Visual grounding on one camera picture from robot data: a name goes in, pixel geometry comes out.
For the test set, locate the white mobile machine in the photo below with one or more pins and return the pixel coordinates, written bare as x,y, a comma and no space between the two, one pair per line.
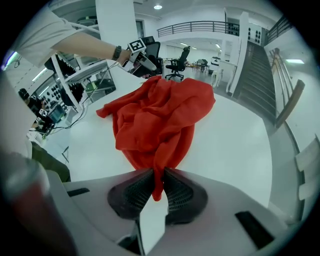
215,61

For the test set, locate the dark wooden staircase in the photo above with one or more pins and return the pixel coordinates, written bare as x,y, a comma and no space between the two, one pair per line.
257,82

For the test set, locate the black wristwatch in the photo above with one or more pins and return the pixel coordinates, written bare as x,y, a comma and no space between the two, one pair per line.
116,53

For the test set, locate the white metal shelf rack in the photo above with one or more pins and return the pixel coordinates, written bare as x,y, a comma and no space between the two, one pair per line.
85,72

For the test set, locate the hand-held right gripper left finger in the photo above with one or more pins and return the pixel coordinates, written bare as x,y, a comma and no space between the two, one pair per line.
125,197

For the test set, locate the wooden stair handrail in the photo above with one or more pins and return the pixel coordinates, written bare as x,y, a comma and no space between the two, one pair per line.
282,72

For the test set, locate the round ceiling light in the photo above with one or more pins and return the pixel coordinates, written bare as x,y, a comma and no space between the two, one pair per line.
158,7

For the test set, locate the black mezzanine railing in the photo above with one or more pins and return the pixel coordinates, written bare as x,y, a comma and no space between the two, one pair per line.
200,27

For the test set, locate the row of black hanging bags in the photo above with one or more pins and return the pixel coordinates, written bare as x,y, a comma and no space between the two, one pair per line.
65,82

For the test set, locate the red shirt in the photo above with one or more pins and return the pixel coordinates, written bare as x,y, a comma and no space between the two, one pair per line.
155,120

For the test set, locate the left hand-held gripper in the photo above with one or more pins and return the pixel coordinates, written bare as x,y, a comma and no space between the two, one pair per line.
136,46

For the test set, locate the white ornate dressing table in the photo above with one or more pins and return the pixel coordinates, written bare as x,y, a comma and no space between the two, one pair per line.
227,72

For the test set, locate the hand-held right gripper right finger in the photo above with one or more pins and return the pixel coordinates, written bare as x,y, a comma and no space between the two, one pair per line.
185,197

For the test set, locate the person's left forearm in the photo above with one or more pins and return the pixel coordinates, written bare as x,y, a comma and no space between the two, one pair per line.
87,46

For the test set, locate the black office chair with headrest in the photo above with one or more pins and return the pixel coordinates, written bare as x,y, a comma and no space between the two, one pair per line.
178,62

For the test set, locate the person's green trousers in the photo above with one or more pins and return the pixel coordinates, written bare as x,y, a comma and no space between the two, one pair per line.
50,162

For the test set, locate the brown wooden newel post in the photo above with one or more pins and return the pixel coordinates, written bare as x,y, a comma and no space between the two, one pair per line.
291,102

